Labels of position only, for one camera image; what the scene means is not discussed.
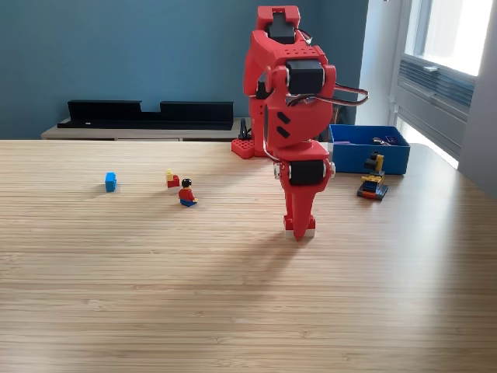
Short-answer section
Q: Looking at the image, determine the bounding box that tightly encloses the yellow red white brick stack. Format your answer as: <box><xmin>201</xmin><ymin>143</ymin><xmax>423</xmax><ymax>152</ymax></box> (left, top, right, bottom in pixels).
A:
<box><xmin>165</xmin><ymin>168</ymin><xmax>181</xmax><ymax>194</ymax></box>

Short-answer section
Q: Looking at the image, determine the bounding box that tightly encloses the pale wooden sideboard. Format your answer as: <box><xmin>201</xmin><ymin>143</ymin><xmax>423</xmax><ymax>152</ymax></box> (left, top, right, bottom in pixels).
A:
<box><xmin>40</xmin><ymin>116</ymin><xmax>254</xmax><ymax>141</ymax></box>

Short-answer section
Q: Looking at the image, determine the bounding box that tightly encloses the bright window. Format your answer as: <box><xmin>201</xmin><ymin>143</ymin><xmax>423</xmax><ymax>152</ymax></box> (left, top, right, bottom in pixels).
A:
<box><xmin>403</xmin><ymin>0</ymin><xmax>497</xmax><ymax>77</ymax></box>

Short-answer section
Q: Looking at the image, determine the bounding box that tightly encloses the toy figure red shirt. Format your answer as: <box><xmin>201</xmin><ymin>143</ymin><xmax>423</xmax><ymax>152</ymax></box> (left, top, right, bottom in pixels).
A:
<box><xmin>178</xmin><ymin>178</ymin><xmax>199</xmax><ymax>208</ymax></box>

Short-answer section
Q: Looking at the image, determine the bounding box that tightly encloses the small yellow toy digger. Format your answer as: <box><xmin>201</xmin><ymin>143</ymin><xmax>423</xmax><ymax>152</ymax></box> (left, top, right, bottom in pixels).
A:
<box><xmin>356</xmin><ymin>151</ymin><xmax>390</xmax><ymax>202</ymax></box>

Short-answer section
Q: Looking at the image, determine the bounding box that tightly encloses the blue plastic bin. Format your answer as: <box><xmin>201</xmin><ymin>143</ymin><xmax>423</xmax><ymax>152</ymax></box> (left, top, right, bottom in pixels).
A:
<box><xmin>327</xmin><ymin>124</ymin><xmax>412</xmax><ymax>176</ymax></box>

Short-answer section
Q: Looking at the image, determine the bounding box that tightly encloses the grey vent unit under window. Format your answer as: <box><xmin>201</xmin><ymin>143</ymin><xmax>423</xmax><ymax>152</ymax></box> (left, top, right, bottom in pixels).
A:
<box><xmin>392</xmin><ymin>54</ymin><xmax>478</xmax><ymax>159</ymax></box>

